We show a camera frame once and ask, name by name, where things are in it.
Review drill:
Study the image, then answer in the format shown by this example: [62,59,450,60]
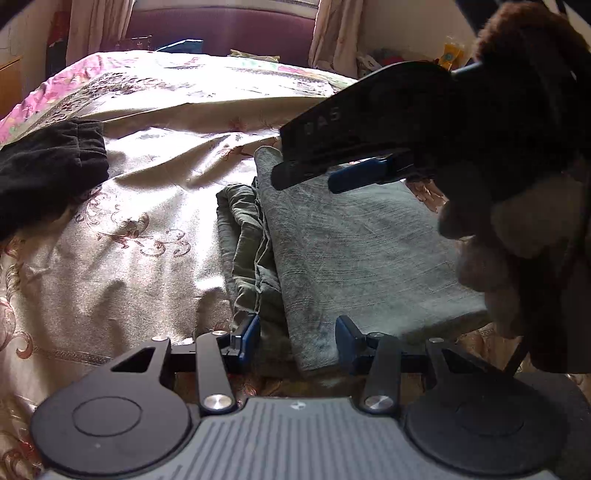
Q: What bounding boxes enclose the light green linen pants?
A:
[217,147,488,377]

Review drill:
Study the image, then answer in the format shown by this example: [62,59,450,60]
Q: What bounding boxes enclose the right hand holding gripper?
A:
[438,167,590,338]

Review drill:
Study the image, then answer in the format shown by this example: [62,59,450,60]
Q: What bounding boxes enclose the beige floral curtain right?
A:
[308,0,365,78]

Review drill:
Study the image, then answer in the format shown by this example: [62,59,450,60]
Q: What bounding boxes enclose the yellow green cloth item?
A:
[229,49,280,63]

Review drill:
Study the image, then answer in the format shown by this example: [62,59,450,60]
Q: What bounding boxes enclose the maroon padded headboard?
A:
[126,7,315,67]

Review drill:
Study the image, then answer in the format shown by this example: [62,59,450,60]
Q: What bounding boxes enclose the floral beige bed cover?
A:
[0,68,591,480]

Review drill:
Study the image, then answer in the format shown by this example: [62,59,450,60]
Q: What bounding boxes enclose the dark blue cloth item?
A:
[156,39,204,54]

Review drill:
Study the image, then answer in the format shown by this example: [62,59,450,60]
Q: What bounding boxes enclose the pink floral quilt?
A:
[1,50,355,145]

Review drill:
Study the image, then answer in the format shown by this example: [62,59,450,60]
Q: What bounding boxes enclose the black folded garment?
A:
[1,118,109,240]

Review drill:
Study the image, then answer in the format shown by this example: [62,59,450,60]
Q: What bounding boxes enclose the beige curtain left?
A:
[66,0,135,65]

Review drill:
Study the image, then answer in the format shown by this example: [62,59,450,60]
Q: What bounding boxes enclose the wooden bedside cabinet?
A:
[0,57,22,118]

